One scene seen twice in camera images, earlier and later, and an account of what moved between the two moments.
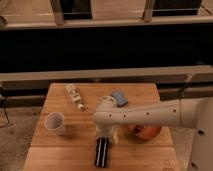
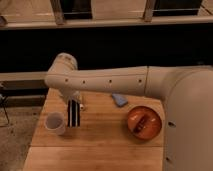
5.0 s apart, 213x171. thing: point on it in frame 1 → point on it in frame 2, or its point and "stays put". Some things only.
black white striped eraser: [102, 145] → [73, 113]
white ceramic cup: [55, 122] stays put
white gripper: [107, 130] → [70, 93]
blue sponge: [120, 98] stays put
